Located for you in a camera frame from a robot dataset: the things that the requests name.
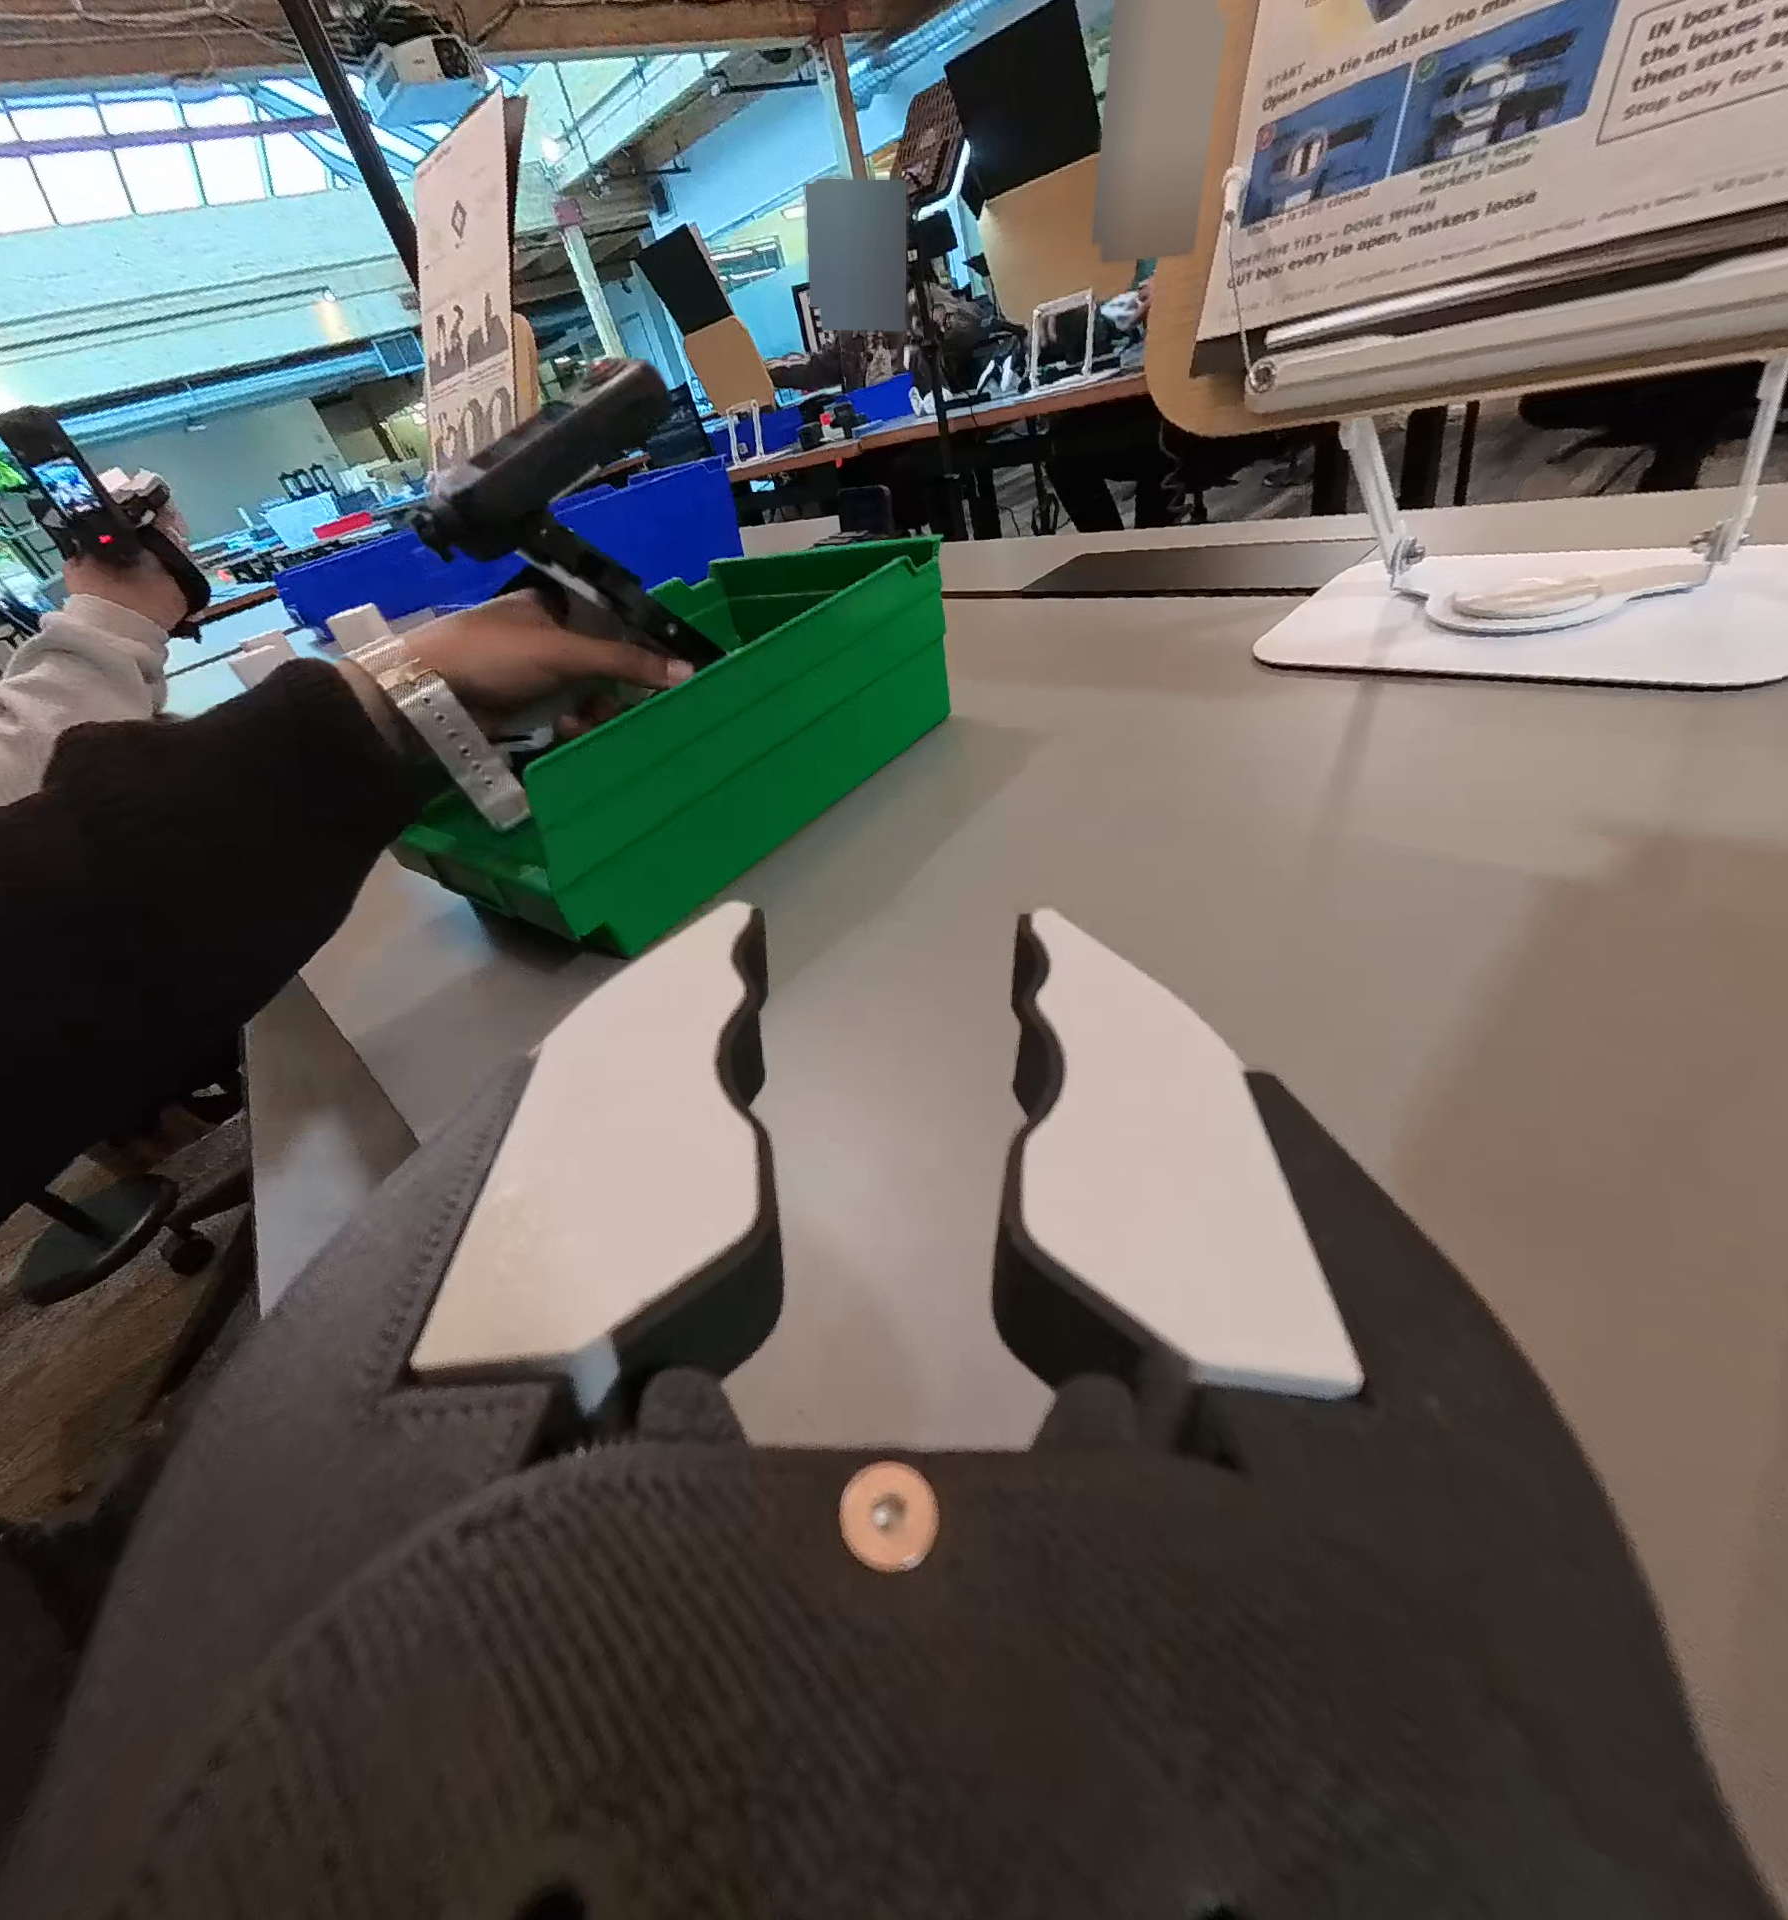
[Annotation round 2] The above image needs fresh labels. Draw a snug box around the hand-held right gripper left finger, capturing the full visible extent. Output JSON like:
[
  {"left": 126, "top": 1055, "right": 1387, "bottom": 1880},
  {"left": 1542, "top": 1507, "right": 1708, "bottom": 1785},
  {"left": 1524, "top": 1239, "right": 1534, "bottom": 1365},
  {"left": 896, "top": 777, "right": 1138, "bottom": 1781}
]
[{"left": 411, "top": 900, "right": 788, "bottom": 1420}]

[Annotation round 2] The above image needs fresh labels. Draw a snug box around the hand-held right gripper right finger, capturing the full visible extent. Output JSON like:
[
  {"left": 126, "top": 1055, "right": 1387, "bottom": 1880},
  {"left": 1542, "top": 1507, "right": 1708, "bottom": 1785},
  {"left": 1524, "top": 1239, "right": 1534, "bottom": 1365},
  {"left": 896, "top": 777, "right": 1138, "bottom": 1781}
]
[{"left": 991, "top": 907, "right": 1363, "bottom": 1427}]

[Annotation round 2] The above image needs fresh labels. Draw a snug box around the green plastic bin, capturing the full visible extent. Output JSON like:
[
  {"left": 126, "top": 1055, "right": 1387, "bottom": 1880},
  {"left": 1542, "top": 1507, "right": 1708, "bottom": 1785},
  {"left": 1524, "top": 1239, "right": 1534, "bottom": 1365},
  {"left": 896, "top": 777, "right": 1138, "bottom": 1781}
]
[{"left": 391, "top": 537, "right": 954, "bottom": 960}]

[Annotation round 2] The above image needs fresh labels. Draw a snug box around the person's left forearm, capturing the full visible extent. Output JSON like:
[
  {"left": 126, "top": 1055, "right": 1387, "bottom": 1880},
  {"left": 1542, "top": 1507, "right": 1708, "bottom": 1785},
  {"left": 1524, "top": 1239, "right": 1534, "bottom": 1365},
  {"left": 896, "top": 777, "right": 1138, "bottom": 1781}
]
[{"left": 0, "top": 658, "right": 438, "bottom": 1246}]

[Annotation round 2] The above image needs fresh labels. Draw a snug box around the grey desk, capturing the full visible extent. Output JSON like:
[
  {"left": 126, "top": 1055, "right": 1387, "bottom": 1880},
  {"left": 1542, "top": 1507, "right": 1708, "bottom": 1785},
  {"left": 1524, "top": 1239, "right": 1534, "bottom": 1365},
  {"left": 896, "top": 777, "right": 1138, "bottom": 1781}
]
[{"left": 240, "top": 480, "right": 1788, "bottom": 1920}]

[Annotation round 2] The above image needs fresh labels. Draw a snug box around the person's left hand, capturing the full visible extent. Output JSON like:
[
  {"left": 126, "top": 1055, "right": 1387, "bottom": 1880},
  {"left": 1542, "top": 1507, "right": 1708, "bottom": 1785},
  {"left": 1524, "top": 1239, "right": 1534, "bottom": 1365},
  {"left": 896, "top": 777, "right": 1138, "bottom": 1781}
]
[{"left": 383, "top": 589, "right": 699, "bottom": 738}]

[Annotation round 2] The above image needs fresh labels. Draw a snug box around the blue plastic bin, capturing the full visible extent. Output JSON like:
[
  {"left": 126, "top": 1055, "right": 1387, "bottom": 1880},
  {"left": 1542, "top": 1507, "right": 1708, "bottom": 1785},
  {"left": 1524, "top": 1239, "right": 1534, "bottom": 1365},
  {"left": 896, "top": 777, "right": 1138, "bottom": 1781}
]
[
  {"left": 534, "top": 456, "right": 745, "bottom": 601},
  {"left": 275, "top": 525, "right": 535, "bottom": 633}
]

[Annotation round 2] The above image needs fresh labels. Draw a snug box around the black steel pole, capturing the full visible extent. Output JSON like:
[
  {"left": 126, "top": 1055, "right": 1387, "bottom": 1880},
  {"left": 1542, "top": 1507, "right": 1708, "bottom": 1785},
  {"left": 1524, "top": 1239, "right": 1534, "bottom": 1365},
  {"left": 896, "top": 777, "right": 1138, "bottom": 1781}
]
[{"left": 277, "top": 0, "right": 423, "bottom": 286}]

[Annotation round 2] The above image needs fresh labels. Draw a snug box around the white ceiling projector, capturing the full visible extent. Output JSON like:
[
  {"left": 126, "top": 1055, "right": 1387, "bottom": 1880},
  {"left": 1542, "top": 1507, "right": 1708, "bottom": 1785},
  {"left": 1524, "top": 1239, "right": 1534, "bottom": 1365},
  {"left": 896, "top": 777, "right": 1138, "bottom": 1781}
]
[{"left": 368, "top": 6, "right": 482, "bottom": 122}]

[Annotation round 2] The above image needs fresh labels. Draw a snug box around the black office chair base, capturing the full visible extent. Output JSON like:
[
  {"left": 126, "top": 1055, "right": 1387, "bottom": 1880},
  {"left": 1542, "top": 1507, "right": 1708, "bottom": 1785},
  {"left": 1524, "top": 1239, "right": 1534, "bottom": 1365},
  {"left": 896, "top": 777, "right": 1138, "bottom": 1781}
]
[{"left": 17, "top": 1111, "right": 258, "bottom": 1305}]

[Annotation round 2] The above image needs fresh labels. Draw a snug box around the black monitor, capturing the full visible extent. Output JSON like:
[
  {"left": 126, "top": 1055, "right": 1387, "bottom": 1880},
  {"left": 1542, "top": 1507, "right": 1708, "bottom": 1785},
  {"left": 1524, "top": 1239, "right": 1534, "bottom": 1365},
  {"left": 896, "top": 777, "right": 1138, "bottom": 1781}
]
[{"left": 945, "top": 0, "right": 1106, "bottom": 203}]

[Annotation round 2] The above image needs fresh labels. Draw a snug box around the silver studded bracelet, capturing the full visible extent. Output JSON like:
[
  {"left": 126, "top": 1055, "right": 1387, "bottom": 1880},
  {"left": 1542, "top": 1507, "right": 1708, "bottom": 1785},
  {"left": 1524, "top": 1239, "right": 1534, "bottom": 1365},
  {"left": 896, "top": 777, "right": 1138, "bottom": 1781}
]
[{"left": 340, "top": 637, "right": 535, "bottom": 833}]

